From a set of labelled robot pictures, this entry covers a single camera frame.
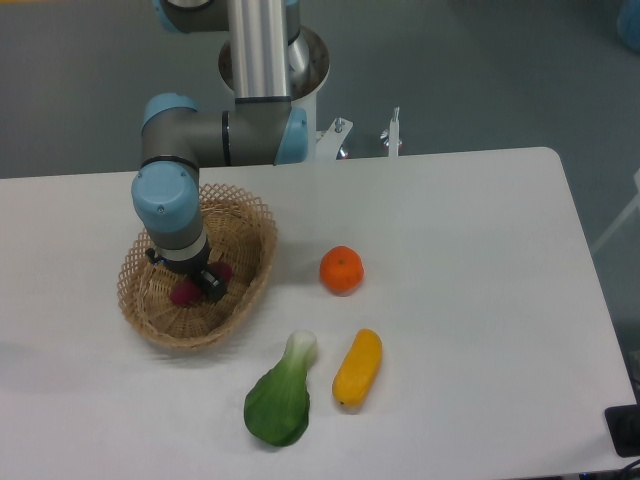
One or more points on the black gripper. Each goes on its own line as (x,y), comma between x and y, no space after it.
(192,262)

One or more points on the purple sweet potato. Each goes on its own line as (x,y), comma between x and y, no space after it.
(187,292)

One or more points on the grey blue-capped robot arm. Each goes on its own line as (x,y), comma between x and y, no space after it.
(177,139)

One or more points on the woven wicker basket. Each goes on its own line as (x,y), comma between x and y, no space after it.
(242,233)

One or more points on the orange mandarin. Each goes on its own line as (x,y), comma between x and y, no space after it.
(341,270)

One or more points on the green bok choy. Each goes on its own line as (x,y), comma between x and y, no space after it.
(276,410)

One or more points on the yellow mango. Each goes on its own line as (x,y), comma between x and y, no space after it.
(358,370)

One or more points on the black device at table edge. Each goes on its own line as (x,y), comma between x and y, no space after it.
(623,425)

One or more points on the white base bracket frame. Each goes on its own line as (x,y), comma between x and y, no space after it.
(330,144)

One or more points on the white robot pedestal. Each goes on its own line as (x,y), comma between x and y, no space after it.
(310,100)

